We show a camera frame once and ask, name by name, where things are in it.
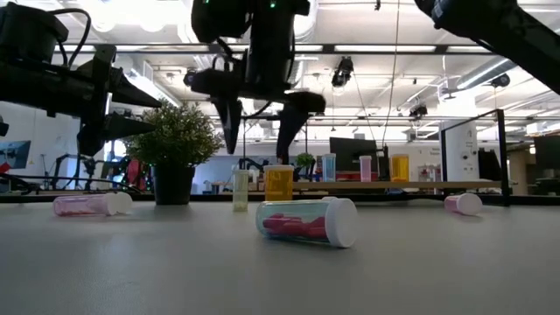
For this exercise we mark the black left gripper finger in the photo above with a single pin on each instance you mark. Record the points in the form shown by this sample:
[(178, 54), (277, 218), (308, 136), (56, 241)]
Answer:
[(124, 127), (129, 94)]

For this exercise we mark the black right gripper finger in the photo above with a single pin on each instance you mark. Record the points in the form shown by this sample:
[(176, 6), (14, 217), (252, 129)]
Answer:
[(291, 122), (229, 118)]

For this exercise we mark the light blue pill bottle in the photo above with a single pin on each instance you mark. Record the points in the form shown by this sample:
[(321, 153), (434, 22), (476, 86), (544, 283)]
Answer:
[(328, 168)]

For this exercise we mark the wide amber pill bottle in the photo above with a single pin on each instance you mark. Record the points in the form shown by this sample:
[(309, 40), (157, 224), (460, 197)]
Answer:
[(278, 186)]

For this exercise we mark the pink pill bottle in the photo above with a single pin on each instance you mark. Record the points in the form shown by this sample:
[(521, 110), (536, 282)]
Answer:
[(83, 205), (468, 205), (365, 170)]

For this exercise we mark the clear bottle with red pills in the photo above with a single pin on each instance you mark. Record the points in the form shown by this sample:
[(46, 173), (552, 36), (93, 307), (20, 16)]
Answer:
[(302, 225)]

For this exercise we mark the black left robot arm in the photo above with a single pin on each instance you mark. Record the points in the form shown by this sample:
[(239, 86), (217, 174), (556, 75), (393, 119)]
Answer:
[(26, 30)]

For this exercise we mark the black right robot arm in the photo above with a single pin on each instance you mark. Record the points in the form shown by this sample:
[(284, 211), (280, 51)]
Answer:
[(503, 30)]

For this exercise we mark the small background potted plant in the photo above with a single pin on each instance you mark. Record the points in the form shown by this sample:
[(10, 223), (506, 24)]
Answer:
[(304, 161)]

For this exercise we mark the green artificial plant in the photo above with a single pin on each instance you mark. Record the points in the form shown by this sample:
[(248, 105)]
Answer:
[(175, 131)]

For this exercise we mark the black ceiling spotlight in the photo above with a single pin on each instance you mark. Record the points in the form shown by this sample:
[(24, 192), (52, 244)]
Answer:
[(188, 78), (500, 80)]

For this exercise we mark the black background monitor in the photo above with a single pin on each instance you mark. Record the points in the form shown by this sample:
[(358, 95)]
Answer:
[(350, 149)]

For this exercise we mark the black plant pot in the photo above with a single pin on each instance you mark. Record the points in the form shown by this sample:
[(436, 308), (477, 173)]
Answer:
[(172, 186)]

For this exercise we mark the red background box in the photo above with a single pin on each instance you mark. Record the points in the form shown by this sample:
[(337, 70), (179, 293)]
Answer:
[(347, 177)]

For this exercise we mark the red background item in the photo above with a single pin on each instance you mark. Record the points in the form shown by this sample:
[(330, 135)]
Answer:
[(4, 168)]

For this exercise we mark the dark background screen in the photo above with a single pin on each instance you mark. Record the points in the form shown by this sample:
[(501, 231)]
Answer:
[(547, 153)]

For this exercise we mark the white ceiling air duct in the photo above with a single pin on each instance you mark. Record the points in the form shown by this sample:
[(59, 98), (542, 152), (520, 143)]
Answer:
[(306, 22)]

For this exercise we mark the black ceiling mounted camera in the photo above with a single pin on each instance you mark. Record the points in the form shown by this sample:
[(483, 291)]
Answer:
[(342, 74)]

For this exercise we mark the blue wall screen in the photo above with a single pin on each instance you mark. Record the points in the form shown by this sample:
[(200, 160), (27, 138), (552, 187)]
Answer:
[(15, 151)]

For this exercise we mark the overhead light bar frame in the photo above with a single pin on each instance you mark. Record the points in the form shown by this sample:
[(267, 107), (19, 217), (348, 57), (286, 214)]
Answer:
[(385, 48)]

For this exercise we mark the black table edge rail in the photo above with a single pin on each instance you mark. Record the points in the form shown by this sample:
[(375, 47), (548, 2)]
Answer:
[(394, 198)]

